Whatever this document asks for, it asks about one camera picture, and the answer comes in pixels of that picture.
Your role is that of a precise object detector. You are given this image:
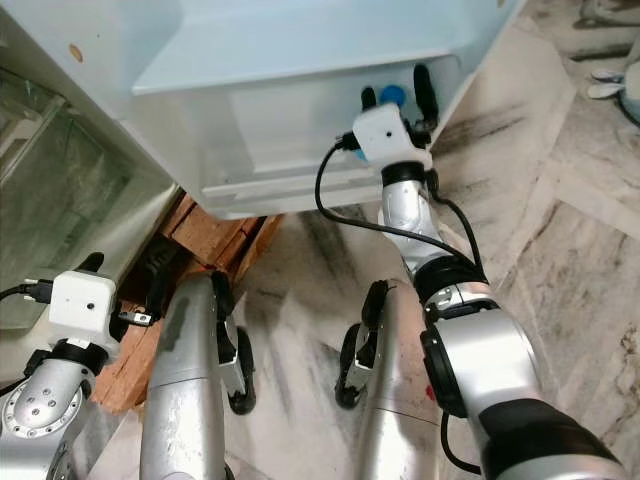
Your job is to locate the clear bottle with blue cap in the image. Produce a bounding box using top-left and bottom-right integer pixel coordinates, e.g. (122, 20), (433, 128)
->
(343, 85), (409, 153)

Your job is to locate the glass fridge shelf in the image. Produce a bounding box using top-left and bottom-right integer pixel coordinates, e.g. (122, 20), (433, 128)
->
(0, 95), (183, 333)

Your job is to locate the translucent deep fridge door shelf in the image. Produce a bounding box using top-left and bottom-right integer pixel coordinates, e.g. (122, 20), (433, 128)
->
(130, 45), (469, 221)

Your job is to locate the silver fridge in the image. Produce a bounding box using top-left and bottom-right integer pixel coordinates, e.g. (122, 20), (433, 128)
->
(0, 0), (528, 336)

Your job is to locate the red brick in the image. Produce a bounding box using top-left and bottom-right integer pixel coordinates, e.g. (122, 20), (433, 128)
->
(165, 190), (266, 276)

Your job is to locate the grey robot left leg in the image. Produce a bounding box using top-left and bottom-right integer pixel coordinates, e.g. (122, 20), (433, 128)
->
(138, 272), (258, 480)

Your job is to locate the blue grey plastic baby seat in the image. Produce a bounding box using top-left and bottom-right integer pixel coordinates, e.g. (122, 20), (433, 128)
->
(585, 60), (640, 129)

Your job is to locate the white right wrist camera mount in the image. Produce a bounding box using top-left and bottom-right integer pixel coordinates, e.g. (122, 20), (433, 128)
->
(350, 102), (434, 171)

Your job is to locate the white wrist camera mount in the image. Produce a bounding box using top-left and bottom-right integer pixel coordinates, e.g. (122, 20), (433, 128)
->
(49, 269), (118, 347)
(350, 102), (434, 171)

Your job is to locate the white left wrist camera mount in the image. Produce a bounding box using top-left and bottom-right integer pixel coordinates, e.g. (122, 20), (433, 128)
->
(49, 269), (118, 347)

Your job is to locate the short black right arm cable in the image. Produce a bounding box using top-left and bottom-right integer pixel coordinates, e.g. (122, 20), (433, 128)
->
(426, 170), (491, 281)

